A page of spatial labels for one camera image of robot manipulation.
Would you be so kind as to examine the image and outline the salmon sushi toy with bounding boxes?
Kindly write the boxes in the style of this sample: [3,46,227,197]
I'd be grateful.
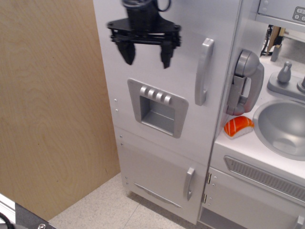
[224,116,254,139]

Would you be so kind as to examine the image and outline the white toy fridge cabinet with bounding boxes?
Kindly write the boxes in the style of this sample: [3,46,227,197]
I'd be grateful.
[112,0,267,163]

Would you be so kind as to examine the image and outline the white toy fridge door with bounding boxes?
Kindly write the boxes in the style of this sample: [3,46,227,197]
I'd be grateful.
[93,0,242,167]

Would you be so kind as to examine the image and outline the white lower freezer door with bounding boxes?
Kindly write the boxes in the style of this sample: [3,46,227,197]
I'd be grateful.
[114,127,207,224]

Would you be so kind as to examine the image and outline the grey toy microwave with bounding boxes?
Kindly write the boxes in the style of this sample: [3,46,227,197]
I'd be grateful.
[255,0,305,33]

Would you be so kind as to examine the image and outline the wooden sticks in background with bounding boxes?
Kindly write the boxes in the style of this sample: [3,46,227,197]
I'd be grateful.
[260,25,286,62]

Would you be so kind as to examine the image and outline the white toy oven unit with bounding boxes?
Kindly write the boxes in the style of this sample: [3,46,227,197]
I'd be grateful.
[197,133,305,229]

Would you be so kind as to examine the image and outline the grey toy sink basin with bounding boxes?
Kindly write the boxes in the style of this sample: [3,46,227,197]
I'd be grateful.
[253,100,305,161]

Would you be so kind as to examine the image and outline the grey toy telephone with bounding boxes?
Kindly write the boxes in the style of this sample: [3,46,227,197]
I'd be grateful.
[226,50,264,116]

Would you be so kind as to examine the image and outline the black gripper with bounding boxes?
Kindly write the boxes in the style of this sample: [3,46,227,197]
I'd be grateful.
[107,4,181,69]

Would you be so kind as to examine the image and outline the grey toy faucet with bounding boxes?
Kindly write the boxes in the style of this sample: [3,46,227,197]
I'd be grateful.
[267,61,305,101]

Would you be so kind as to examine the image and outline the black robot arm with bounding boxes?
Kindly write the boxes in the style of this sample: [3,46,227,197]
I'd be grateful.
[107,0,182,69]

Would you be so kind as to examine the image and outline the black metal frame corner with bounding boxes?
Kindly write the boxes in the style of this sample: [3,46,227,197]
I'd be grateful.
[0,194,56,229]

